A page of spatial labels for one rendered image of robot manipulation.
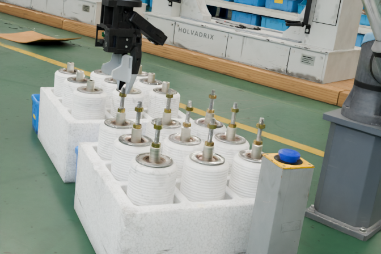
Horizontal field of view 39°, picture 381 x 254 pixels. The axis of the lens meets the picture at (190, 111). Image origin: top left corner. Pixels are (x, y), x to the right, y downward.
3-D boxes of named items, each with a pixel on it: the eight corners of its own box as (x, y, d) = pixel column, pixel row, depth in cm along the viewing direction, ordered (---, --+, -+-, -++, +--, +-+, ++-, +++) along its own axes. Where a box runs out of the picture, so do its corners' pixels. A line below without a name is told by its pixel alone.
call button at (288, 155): (290, 157, 102) (292, 147, 102) (303, 165, 99) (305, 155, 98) (272, 158, 101) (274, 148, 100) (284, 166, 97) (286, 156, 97)
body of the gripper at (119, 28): (93, 49, 123) (98, -5, 120) (127, 50, 128) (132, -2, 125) (108, 55, 117) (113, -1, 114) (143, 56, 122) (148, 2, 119)
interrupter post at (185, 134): (189, 139, 125) (191, 126, 124) (190, 143, 122) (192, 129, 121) (178, 139, 124) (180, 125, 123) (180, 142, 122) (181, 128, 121)
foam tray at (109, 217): (208, 198, 155) (217, 139, 150) (284, 273, 121) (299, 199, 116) (73, 208, 138) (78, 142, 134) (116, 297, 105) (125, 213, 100)
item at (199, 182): (168, 227, 120) (177, 151, 115) (207, 224, 124) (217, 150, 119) (183, 249, 112) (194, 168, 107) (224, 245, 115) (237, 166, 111)
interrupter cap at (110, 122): (134, 131, 125) (134, 128, 125) (101, 127, 125) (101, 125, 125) (137, 122, 132) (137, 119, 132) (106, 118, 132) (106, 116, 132)
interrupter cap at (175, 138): (198, 137, 127) (199, 134, 127) (203, 148, 120) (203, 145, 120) (166, 134, 126) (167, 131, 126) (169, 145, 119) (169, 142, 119)
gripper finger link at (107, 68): (96, 85, 128) (101, 48, 124) (118, 85, 131) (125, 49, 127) (101, 90, 125) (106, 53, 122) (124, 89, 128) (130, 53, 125)
